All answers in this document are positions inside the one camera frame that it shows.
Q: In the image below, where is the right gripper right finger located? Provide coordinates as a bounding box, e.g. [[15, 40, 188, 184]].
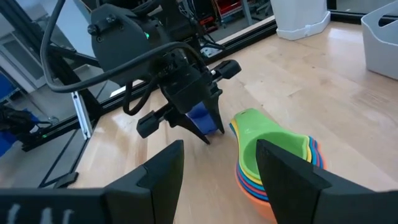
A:
[[256, 139, 398, 224]]

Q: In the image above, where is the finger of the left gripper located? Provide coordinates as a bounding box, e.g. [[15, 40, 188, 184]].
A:
[[167, 111, 211, 146], [205, 93, 225, 133]]

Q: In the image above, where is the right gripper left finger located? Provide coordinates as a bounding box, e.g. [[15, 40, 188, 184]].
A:
[[104, 139, 185, 224]]

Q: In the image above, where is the small indigo measuring cup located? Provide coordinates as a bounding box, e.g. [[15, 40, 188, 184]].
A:
[[185, 101, 218, 135]]

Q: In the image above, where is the orange measuring cup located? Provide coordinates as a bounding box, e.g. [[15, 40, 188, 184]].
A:
[[234, 141, 327, 224]]

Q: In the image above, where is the green measuring cup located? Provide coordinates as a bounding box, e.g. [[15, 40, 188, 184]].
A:
[[231, 108, 312, 181]]

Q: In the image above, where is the red measuring cup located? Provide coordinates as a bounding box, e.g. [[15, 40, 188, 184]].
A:
[[235, 139, 324, 198]]

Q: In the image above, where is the turquoise measuring cup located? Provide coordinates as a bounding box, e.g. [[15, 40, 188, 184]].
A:
[[229, 123, 317, 190]]

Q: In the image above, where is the yellow measuring cup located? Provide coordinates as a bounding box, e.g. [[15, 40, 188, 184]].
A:
[[229, 119, 313, 186]]

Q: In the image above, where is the grey plastic basket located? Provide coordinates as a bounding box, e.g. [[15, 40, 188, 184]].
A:
[[360, 1, 398, 81]]

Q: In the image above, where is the red plastic crate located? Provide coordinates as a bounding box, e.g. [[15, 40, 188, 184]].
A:
[[214, 0, 244, 20]]

